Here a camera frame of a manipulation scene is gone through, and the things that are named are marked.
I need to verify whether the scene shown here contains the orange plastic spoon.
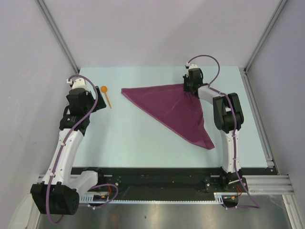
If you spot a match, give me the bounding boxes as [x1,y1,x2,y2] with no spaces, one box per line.
[101,85,112,109]

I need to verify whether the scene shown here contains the purple cloth napkin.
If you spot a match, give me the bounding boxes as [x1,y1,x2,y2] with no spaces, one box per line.
[121,83,215,150]

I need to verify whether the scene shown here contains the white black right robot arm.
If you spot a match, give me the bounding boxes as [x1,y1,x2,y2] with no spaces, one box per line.
[183,64,245,192]

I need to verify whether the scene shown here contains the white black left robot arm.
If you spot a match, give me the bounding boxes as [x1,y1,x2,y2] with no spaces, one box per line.
[30,85,106,215]

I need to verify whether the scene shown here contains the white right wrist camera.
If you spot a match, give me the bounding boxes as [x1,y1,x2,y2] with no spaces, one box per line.
[185,63,198,70]

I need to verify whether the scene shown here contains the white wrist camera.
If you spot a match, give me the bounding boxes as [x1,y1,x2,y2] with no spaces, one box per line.
[185,63,198,70]
[67,78,89,91]

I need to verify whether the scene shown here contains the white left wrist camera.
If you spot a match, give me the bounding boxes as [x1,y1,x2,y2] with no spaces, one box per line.
[67,78,89,91]

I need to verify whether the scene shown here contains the right aluminium side rail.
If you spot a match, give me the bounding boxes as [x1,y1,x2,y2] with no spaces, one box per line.
[240,68,276,167]

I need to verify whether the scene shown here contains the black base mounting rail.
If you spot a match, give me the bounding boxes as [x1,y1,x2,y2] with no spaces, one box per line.
[69,167,248,198]

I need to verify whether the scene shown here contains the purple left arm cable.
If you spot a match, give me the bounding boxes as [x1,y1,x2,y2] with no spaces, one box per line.
[46,74,119,224]

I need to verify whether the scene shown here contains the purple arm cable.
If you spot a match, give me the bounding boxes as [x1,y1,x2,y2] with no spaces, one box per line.
[186,54,260,209]
[46,74,119,224]

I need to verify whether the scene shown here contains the white slotted cable duct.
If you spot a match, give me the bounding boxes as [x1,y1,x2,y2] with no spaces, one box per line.
[80,193,239,208]

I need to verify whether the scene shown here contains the left aluminium frame post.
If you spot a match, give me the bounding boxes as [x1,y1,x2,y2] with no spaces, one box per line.
[35,0,80,73]

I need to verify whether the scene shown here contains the aluminium frame post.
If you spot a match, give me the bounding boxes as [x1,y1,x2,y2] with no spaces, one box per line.
[35,0,80,73]
[244,0,289,73]

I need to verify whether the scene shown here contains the right aluminium frame post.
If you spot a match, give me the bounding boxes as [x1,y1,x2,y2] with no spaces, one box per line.
[244,0,289,73]

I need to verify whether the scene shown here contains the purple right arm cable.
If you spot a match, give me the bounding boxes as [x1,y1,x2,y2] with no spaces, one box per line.
[186,54,260,209]

